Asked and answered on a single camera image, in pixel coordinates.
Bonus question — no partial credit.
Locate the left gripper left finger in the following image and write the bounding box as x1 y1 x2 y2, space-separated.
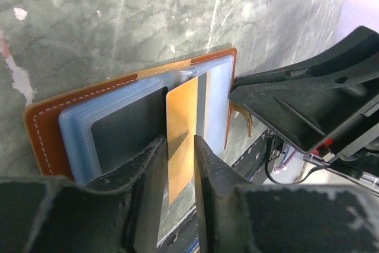
1 136 168 252

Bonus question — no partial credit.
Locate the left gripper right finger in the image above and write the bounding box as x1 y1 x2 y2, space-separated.
194 136 378 252

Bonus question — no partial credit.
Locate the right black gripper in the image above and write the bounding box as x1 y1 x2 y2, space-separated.
230 26 378 182

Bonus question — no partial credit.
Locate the brown leather card holder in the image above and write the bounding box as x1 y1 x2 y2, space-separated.
23 47 237 185

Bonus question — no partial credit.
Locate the white credit card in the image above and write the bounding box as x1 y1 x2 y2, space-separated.
196 63 232 155

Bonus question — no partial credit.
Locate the black credit card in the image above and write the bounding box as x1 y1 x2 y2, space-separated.
91 87 167 174

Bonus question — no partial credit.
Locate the gold credit card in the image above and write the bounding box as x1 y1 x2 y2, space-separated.
166 78 198 203

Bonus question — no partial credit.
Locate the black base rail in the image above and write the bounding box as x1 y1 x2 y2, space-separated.
158 130 284 252

